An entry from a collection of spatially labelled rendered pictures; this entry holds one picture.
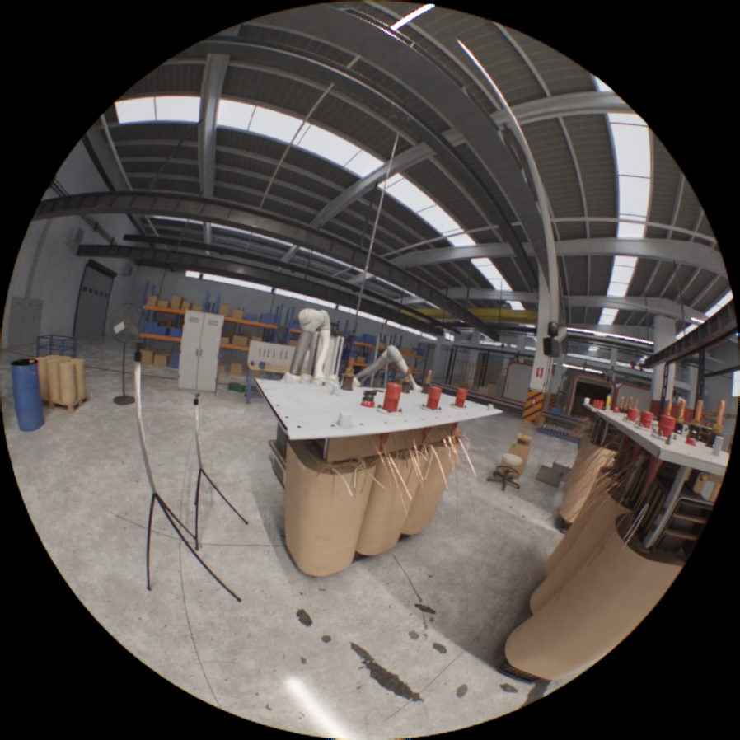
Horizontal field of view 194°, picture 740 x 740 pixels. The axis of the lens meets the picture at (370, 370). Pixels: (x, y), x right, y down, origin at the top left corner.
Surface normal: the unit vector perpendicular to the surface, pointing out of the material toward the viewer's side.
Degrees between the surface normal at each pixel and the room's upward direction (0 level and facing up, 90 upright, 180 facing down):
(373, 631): 0
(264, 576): 0
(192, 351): 90
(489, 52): 174
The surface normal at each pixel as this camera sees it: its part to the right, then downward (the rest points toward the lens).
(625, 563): -0.98, -0.18
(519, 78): -0.12, 0.99
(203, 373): 0.60, 0.16
